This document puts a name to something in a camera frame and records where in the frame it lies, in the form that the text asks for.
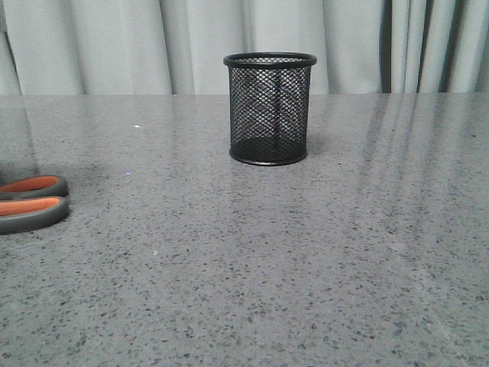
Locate black mesh pen cup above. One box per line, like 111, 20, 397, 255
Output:
223, 52, 317, 166

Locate light grey curtain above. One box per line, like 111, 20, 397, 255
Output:
1, 1, 488, 95

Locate grey orange handled scissors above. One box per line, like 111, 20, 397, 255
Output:
1, 175, 69, 235

